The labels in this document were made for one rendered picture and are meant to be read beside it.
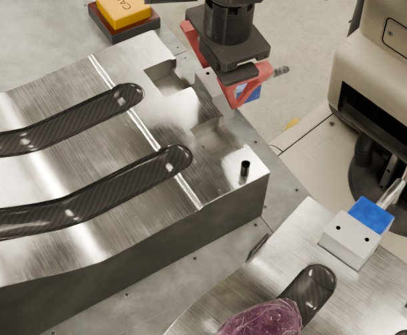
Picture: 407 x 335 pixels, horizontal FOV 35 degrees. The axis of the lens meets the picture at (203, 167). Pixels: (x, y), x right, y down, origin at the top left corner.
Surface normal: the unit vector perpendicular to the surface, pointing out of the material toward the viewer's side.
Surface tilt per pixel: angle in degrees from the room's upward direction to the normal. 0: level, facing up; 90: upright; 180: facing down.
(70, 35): 0
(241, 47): 1
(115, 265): 90
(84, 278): 90
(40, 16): 0
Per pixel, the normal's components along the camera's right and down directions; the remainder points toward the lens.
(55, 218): 0.30, -0.72
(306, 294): 0.06, -0.57
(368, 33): -0.73, 0.61
